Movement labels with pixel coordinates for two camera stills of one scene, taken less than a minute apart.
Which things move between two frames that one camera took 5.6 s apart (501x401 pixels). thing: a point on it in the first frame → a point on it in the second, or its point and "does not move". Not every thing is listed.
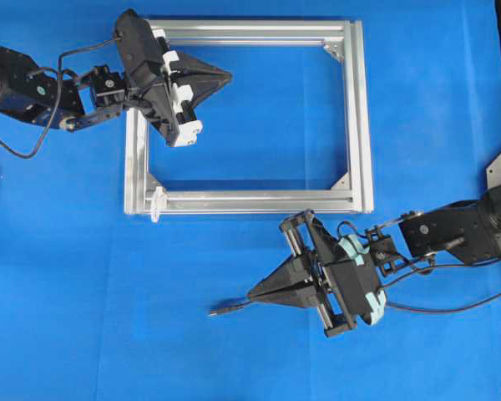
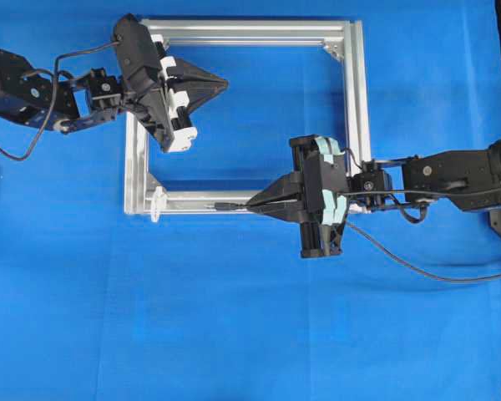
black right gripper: (341, 286) → (314, 173)
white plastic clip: (159, 203) does not move
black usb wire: (400, 306) → (359, 210)
